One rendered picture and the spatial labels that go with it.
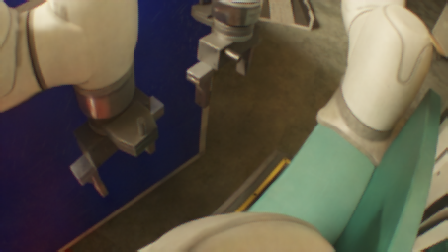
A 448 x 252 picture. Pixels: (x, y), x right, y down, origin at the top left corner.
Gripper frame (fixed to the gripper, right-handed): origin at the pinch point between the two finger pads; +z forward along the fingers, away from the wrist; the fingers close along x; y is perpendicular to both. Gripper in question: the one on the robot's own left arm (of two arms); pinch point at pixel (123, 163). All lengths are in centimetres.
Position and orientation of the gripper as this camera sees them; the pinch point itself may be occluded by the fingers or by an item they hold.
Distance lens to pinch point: 54.8
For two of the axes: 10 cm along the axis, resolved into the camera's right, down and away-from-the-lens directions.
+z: -1.1, 6.2, 7.8
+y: -7.7, -5.4, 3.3
